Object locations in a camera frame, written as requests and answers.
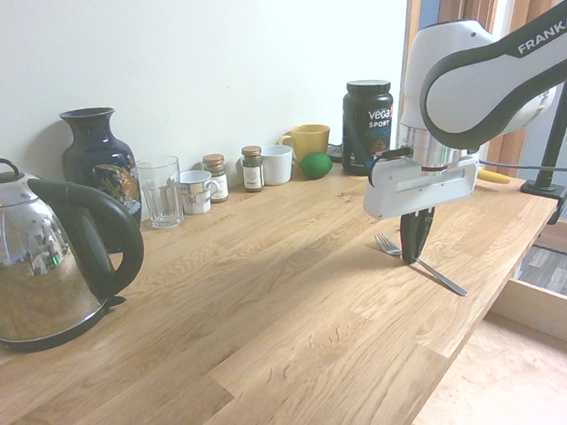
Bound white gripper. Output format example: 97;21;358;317
358;146;488;269

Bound silver metal fork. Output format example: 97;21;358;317
374;224;469;306

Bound open wooden drawer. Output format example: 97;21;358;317
393;270;567;425

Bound small black device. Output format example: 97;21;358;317
325;141;348;165

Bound black protein powder tub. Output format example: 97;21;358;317
333;76;402;179

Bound green lime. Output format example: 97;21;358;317
297;150;335;182

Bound black table clamp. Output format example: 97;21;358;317
520;175;567;228

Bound yellow ceramic mug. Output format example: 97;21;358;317
275;122;335;174

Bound plain white cup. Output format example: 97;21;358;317
258;142;297;188

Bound spice jar dark contents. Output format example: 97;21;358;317
239;144;266;194

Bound spice jar pale contents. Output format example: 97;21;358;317
201;152;230;205

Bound small patterned white mug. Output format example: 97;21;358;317
177;167;225;217

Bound clear glass tumbler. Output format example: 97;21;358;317
135;153;186;232

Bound dark blue ceramic vase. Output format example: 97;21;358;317
56;104;146;258

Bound stainless steel electric kettle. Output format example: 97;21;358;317
0;144;154;356

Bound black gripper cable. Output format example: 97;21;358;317
365;145;415;186

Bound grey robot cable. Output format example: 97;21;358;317
476;150;567;182

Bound black camera stand pole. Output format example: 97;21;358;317
524;73;567;189

